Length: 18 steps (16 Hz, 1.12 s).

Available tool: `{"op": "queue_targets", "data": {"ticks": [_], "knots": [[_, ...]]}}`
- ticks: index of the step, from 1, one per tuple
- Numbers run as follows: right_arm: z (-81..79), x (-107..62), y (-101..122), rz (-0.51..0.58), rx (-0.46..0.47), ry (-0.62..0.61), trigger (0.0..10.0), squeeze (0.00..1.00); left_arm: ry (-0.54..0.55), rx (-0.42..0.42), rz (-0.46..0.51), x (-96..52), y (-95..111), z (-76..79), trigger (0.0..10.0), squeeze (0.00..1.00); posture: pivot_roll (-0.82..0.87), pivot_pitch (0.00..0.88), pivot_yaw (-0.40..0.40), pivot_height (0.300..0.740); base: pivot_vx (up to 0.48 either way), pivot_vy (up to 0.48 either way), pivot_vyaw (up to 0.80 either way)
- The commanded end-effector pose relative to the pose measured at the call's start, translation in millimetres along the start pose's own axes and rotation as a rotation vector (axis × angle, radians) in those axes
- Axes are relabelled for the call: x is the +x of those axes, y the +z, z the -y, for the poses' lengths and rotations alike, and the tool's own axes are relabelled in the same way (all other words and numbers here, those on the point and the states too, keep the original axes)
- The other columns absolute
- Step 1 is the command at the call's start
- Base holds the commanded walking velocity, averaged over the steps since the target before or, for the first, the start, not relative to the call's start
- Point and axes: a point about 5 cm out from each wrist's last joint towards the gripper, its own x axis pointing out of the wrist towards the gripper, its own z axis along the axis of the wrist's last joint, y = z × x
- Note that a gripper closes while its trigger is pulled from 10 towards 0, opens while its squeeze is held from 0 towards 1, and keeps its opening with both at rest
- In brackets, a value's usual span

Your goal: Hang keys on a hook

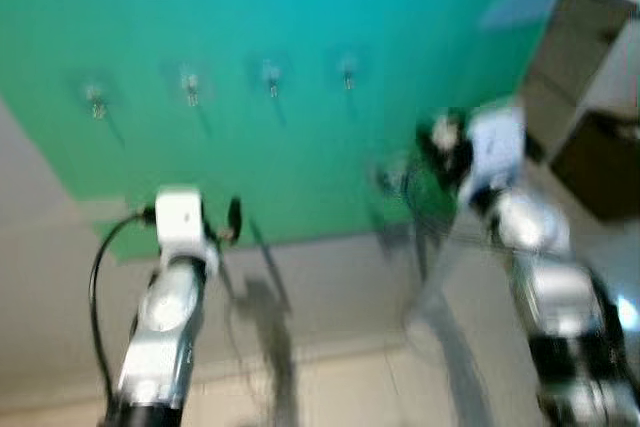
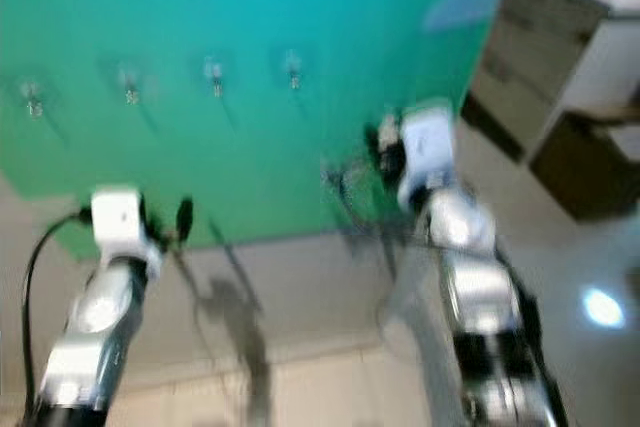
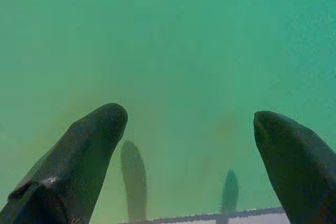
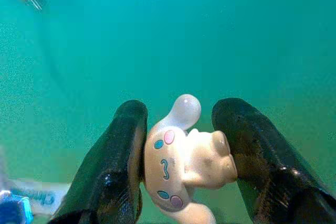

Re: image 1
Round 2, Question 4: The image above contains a grey drawer cabinet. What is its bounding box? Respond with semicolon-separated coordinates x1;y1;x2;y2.
519;0;640;164

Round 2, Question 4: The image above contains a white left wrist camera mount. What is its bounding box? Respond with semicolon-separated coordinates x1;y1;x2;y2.
154;186;218;260

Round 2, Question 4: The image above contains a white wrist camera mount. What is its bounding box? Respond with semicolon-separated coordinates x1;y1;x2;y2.
154;186;218;260
466;100;530;205

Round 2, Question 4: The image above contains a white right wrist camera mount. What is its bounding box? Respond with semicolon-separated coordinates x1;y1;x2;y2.
466;100;530;205

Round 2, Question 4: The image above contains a metal wall hook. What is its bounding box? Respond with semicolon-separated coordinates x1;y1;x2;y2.
260;59;284;100
178;67;204;110
82;79;111;122
337;53;360;93

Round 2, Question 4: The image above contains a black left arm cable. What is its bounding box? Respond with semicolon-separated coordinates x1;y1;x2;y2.
87;208;160;403

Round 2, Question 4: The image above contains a green wall sheet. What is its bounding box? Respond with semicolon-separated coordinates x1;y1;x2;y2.
0;0;583;260

